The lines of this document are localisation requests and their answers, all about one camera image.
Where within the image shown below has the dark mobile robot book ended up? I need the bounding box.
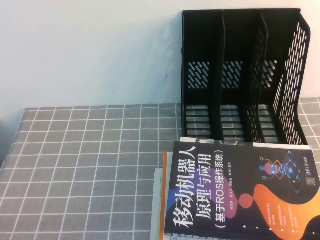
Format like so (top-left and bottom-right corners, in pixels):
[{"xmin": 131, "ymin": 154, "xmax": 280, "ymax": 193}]
[{"xmin": 163, "ymin": 140, "xmax": 320, "ymax": 240}]

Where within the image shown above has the pale grey book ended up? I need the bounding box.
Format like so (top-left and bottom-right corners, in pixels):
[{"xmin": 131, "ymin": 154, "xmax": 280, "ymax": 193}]
[{"xmin": 151, "ymin": 167, "xmax": 166, "ymax": 240}]

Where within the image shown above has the black plastic book stand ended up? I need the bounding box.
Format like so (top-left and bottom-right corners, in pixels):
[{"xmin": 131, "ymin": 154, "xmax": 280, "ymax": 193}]
[{"xmin": 181, "ymin": 8, "xmax": 312, "ymax": 146}]

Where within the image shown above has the white self-driving book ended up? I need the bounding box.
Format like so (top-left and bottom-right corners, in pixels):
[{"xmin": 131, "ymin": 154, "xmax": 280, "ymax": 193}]
[{"xmin": 179, "ymin": 136, "xmax": 313, "ymax": 151}]

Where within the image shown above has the grey checked tablecloth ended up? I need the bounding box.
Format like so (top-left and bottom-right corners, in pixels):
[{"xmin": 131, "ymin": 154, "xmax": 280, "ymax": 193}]
[{"xmin": 0, "ymin": 96, "xmax": 320, "ymax": 240}]

